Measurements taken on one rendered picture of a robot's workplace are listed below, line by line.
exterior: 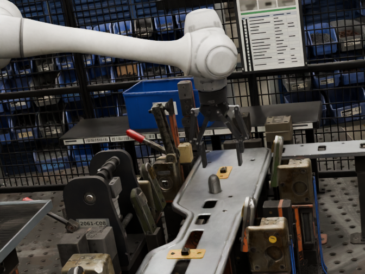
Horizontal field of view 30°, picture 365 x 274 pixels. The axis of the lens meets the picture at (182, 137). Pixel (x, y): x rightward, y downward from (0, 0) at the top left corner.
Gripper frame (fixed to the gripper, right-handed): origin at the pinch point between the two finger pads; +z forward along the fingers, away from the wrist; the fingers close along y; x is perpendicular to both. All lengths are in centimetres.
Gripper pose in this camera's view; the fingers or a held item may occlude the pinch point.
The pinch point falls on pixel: (221, 157)
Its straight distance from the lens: 190.8
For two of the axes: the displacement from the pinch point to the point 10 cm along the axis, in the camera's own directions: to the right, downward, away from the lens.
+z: 1.5, 9.4, 3.1
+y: 9.6, -0.7, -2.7
